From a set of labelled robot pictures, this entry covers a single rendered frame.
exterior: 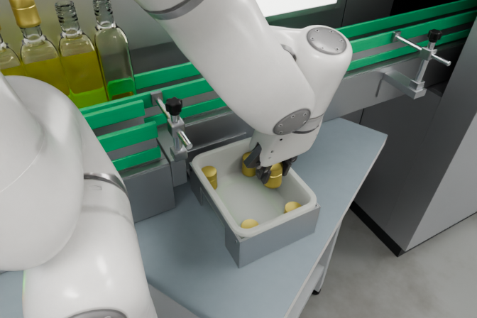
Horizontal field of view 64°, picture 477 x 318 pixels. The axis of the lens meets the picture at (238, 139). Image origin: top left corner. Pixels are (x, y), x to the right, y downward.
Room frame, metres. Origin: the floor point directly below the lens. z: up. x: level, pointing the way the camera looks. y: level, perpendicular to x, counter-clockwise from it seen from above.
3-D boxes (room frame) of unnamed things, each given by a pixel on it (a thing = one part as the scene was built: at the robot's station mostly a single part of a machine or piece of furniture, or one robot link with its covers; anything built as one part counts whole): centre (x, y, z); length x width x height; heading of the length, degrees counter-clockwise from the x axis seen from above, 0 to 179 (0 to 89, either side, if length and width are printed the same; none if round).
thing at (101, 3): (0.63, 0.24, 1.12); 0.03 x 0.03 x 0.05
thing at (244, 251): (0.54, -0.01, 0.79); 0.27 x 0.17 x 0.08; 29
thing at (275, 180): (0.49, -0.06, 0.88); 0.04 x 0.04 x 0.04
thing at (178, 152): (0.55, 0.12, 0.95); 0.17 x 0.03 x 0.12; 29
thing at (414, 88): (0.87, -0.44, 0.90); 0.17 x 0.05 x 0.23; 29
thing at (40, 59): (0.57, 0.34, 0.99); 0.06 x 0.06 x 0.21; 30
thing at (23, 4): (0.57, 0.33, 1.14); 0.04 x 0.04 x 0.04
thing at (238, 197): (0.52, -0.03, 0.80); 0.22 x 0.17 x 0.09; 29
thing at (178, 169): (0.57, 0.13, 0.85); 0.09 x 0.04 x 0.07; 29
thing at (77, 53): (0.60, 0.28, 0.99); 0.06 x 0.06 x 0.21; 29
